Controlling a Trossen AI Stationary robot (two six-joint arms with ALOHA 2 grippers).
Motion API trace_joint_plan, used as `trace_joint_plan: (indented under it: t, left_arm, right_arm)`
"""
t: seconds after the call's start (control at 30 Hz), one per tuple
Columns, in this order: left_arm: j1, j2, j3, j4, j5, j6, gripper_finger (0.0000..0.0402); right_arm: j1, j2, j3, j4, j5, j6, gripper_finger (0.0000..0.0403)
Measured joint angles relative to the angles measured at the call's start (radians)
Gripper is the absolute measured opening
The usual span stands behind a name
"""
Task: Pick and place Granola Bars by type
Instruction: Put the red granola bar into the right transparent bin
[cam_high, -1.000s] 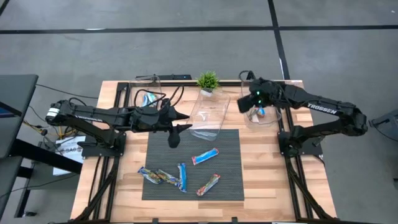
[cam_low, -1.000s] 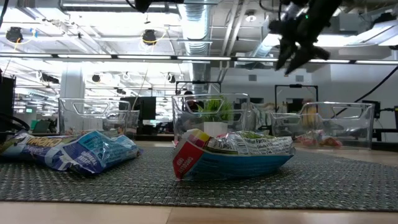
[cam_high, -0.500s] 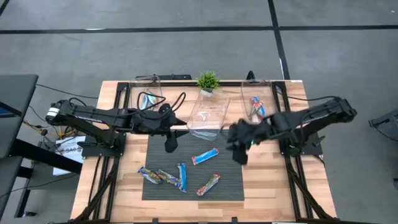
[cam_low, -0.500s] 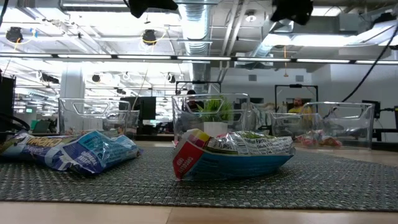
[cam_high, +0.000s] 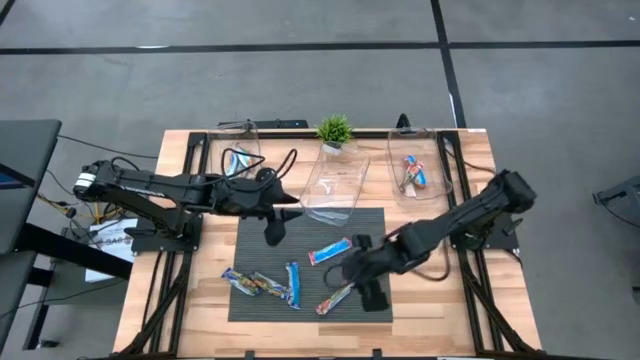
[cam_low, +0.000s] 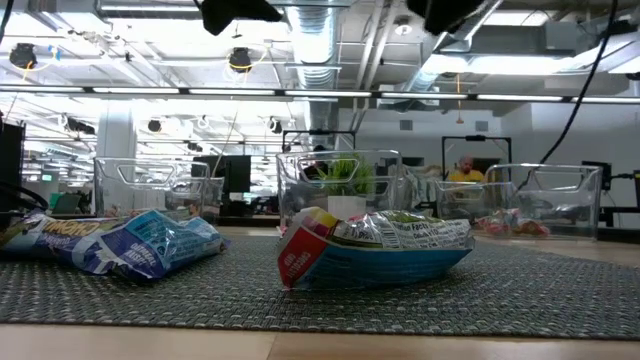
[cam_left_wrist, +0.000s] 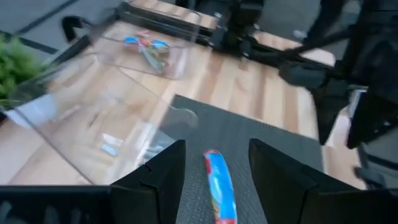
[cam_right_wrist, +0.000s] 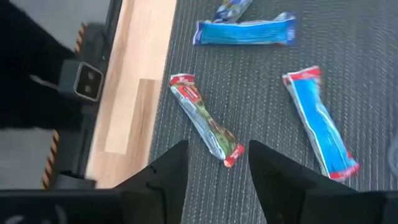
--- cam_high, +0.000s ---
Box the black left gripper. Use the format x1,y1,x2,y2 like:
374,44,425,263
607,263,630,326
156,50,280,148
224,168,304,248

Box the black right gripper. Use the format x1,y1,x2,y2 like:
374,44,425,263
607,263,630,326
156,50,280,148
343,233,402,313

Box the blue red-ended granola bar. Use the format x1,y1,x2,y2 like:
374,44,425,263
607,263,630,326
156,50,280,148
402,153,428,189
307,236,354,267

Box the snack bars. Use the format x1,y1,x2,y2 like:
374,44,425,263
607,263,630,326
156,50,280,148
249,271,291,301

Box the blue snack packet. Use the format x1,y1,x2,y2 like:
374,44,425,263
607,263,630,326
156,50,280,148
220,267,261,297

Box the beige red-ended granola bar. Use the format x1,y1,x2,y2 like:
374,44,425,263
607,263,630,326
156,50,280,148
314,282,355,317

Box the blue white granola bar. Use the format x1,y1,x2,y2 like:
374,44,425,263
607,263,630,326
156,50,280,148
284,261,303,311
234,145,252,171

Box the clear plastic bin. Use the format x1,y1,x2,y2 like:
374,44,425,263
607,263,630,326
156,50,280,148
298,141,373,229
386,126,454,203
208,120,263,179

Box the grey ribbed mat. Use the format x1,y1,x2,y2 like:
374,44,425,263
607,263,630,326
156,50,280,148
228,206,394,324

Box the black power strip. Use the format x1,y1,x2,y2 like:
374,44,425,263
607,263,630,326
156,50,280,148
218,118,310,130

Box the green artificial plant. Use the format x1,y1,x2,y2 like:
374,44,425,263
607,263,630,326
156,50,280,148
314,113,354,146

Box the white paper sheet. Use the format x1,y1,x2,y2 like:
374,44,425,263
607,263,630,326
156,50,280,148
83,217,140,284

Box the black desk leg beam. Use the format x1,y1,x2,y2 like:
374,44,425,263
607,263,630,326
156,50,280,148
14,222,134,351

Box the dark grey equipment stand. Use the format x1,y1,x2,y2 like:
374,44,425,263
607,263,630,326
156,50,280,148
592,174,640,221

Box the grey desk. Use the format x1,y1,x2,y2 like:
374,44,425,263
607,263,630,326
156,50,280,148
0,118,63,351

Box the blue screen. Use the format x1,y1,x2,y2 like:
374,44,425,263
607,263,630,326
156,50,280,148
0,164,25,190

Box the black right gripper cable loop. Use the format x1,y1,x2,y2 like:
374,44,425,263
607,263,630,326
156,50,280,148
323,263,354,291

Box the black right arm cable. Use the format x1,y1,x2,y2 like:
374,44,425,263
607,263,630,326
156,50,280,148
412,238,452,283

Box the black aluminium table frame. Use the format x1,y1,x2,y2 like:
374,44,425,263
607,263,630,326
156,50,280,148
112,128,544,360

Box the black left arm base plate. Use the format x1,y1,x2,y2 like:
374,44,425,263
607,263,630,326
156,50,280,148
130,213,204,254

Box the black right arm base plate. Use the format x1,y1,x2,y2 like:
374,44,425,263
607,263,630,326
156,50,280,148
452,212,521,252

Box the black floor cable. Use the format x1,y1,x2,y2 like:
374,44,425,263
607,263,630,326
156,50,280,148
56,133,161,161

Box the yellow cables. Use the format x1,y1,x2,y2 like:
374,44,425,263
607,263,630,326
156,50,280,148
35,193,124,224

